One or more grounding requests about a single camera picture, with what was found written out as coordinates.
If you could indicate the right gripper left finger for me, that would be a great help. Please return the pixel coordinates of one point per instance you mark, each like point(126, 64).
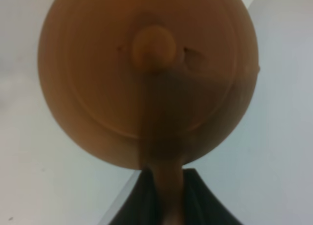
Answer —
point(146, 203)

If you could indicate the brown clay teapot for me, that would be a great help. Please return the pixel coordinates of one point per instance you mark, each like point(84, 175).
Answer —
point(151, 84)

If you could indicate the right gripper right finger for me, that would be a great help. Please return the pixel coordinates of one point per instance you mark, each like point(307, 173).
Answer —
point(201, 207)

